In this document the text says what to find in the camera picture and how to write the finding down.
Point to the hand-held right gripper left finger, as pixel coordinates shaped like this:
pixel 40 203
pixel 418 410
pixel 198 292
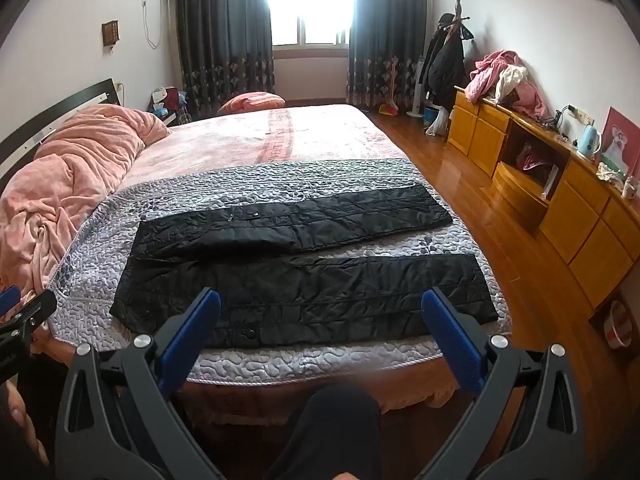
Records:
pixel 195 330

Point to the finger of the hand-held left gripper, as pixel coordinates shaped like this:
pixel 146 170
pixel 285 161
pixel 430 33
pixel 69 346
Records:
pixel 32 310
pixel 7 300

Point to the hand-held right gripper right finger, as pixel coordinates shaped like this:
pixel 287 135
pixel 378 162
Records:
pixel 450 340

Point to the black quilted pants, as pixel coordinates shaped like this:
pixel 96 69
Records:
pixel 310 290

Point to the person's left hand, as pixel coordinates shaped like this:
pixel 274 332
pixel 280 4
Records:
pixel 20 425

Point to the pink fleece blanket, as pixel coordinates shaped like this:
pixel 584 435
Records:
pixel 75 170

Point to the person's dark-trousered knee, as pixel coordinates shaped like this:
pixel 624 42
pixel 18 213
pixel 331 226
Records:
pixel 325 435

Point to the red and white bin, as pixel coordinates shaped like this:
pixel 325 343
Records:
pixel 617 327

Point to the dark wooden headboard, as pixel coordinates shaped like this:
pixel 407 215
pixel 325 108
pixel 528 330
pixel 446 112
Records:
pixel 30 122

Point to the long wooden dresser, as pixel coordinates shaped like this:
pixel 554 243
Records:
pixel 575 210

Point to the red cloth in dresser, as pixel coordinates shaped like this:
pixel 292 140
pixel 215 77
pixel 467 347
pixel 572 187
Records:
pixel 532 160

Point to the grey quilted bedspread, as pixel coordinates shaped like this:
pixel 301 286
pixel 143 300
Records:
pixel 320 172

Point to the nightstand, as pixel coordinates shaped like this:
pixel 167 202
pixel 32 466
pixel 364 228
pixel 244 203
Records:
pixel 175 116

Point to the white plastic bag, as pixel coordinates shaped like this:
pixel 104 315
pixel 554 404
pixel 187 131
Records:
pixel 441 122

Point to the pink printed bed sheet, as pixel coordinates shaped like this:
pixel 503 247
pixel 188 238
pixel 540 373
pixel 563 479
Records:
pixel 300 132

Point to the blue bucket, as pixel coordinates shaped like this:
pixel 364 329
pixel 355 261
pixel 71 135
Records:
pixel 430 116

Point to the red bag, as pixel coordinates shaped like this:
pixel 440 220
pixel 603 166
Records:
pixel 172 97

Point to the orange pillow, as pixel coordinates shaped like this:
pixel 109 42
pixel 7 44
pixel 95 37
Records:
pixel 250 102

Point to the light blue electric kettle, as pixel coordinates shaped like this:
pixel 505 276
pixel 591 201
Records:
pixel 589 142

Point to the yellow broom with dustpan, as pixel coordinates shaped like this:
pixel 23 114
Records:
pixel 389 102

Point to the white standing fan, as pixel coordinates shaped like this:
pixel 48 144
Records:
pixel 416 90

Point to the white power strip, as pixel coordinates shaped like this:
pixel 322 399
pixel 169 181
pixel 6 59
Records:
pixel 581 114

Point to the pile of pink clothes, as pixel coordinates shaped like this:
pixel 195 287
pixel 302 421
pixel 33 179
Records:
pixel 492 72

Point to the dark hanging jacket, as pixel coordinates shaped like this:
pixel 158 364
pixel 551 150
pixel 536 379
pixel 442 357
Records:
pixel 442 67

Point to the dark patterned curtain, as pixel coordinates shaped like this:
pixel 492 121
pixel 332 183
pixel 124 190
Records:
pixel 390 20
pixel 220 25

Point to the wooden coat rack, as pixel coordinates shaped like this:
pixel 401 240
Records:
pixel 457 10

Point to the window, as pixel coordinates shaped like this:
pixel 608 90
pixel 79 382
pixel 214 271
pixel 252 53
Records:
pixel 310 0

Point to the pink photo frame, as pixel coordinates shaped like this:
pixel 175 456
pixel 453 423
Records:
pixel 622 140

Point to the small wooden wall box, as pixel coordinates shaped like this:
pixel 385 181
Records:
pixel 111 34

